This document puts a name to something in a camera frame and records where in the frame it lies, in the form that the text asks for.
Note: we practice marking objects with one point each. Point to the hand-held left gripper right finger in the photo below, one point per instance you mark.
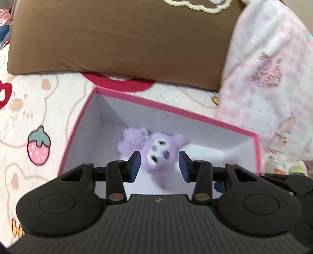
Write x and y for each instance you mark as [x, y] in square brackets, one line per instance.
[183, 168]

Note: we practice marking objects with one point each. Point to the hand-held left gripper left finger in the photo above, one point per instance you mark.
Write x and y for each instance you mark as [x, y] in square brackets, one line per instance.
[136, 166]

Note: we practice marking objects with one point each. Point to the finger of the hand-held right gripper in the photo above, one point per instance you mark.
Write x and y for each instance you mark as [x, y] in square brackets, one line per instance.
[288, 183]

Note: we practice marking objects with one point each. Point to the green yarn ball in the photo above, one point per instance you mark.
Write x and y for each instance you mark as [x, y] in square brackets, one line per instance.
[297, 170]

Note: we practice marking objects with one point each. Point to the purple plush toy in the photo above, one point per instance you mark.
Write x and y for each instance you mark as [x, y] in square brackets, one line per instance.
[156, 149]

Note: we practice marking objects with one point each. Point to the pink cardboard box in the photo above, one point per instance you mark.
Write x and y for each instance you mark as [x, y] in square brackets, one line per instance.
[171, 122]

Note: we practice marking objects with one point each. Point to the bear print blanket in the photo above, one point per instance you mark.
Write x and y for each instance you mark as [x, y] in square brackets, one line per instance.
[36, 110]

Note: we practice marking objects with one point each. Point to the pink checked pillow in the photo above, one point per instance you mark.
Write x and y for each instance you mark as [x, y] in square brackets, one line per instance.
[269, 68]

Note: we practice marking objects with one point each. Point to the brown pillow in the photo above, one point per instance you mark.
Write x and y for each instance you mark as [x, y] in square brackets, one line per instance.
[122, 39]

